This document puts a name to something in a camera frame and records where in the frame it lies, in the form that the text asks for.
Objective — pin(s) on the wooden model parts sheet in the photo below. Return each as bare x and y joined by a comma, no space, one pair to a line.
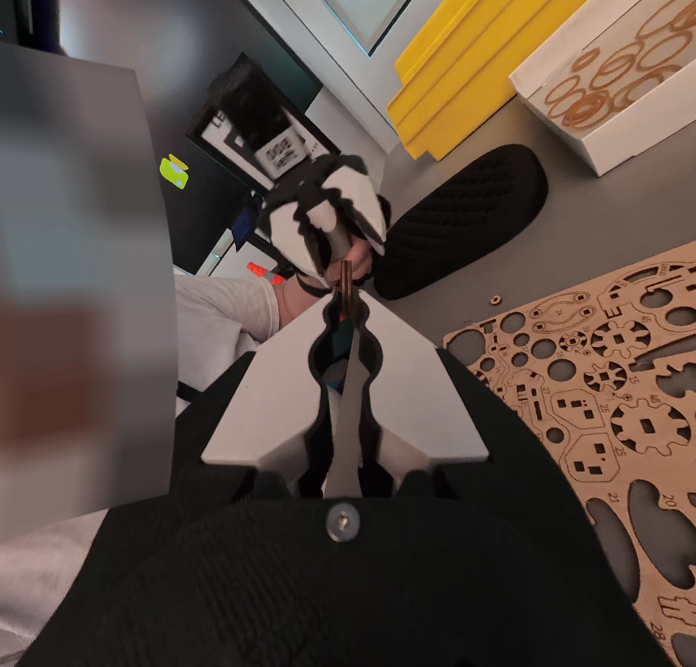
609,460

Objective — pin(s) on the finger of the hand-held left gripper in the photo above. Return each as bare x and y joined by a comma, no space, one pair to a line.
356,193
291,237

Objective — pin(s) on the person's left hand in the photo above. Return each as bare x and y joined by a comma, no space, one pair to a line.
360,259

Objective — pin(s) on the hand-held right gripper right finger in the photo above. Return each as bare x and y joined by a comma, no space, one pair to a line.
424,406

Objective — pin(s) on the person's left forearm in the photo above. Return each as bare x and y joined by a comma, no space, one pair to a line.
223,319

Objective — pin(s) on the round brown wooden part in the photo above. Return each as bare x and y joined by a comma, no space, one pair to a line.
345,289

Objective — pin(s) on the black computer monitor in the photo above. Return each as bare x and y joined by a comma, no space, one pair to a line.
201,215

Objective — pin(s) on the orange red packet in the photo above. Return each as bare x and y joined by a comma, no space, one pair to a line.
261,271

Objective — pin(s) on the black mesh cushion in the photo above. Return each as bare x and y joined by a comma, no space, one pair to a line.
462,221

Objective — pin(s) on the white framed window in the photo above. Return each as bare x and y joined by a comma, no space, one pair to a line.
348,3

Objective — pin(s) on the white cardboard box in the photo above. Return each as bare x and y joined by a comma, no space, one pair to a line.
625,128

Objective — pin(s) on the yellow green sticker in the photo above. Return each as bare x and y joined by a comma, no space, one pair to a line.
174,173

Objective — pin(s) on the stack of yellow boards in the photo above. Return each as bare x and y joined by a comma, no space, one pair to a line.
478,47

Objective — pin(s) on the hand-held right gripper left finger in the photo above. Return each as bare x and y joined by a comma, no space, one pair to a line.
261,406

